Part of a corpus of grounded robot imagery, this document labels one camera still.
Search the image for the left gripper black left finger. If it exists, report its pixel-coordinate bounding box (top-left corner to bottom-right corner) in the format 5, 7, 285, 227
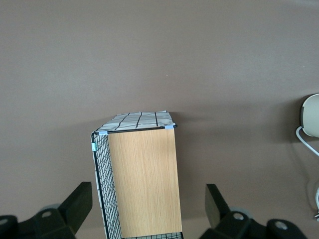
0, 181, 94, 239

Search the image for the white two-slot toaster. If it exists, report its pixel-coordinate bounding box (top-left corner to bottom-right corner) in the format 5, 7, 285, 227
300, 93, 319, 138

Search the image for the brown table mat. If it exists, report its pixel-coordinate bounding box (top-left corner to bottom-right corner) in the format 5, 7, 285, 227
0, 0, 319, 239

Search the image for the wire basket with grid fabric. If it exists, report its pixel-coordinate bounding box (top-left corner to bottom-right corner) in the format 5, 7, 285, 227
89, 111, 185, 239

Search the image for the light wooden shelf board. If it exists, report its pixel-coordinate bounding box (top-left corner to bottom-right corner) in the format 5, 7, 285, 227
107, 128, 183, 239

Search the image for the white toaster power cable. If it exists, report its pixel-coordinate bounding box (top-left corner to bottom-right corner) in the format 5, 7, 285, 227
295, 125, 319, 222

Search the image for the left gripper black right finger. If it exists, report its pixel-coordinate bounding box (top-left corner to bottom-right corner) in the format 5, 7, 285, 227
199, 183, 309, 239

